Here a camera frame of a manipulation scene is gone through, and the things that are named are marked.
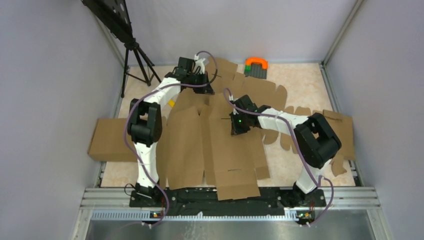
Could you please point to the flat cardboard blank underneath left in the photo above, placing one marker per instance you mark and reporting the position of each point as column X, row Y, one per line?
column 260, row 91

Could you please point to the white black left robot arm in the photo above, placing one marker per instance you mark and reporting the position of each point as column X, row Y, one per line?
column 144, row 122

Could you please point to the large cardboard box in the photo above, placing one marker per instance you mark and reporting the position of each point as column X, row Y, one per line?
column 196, row 147

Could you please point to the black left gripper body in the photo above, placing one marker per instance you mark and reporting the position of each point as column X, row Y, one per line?
column 197, row 79

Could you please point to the orange green grey toy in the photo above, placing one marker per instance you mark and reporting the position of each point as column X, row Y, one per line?
column 256, row 67

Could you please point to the aluminium frame rail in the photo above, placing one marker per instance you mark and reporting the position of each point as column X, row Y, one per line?
column 351, row 213

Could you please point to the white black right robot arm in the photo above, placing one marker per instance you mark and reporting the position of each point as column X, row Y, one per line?
column 245, row 104

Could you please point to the small yellow block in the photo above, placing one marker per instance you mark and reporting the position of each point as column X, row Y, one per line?
column 171, row 103

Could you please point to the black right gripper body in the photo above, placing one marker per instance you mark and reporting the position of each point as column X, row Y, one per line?
column 240, row 125

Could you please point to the folded brown cardboard box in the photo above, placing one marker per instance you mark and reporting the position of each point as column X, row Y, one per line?
column 107, row 143

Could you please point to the black tripod stand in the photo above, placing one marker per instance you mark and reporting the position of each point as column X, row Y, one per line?
column 115, row 16

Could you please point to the flat cardboard blank at right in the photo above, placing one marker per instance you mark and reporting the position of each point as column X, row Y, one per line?
column 311, row 136

